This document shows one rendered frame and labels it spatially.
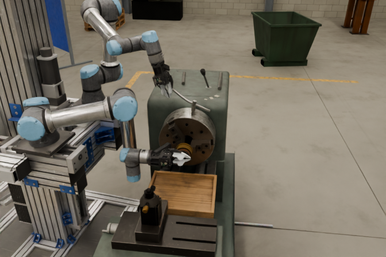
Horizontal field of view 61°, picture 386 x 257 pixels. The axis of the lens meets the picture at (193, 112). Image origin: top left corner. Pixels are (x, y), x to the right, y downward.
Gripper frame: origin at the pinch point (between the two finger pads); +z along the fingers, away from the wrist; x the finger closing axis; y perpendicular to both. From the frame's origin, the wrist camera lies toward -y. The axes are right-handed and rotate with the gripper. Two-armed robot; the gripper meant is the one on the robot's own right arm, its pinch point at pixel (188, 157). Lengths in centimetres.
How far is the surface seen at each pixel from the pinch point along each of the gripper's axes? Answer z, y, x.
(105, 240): -30, 44, -16
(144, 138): -83, -189, -108
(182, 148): -3.7, -3.3, 3.2
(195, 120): 1.4, -15.1, 14.1
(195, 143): 2.2, -11.3, 2.0
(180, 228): 1.9, 37.5, -11.3
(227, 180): 20, -54, -55
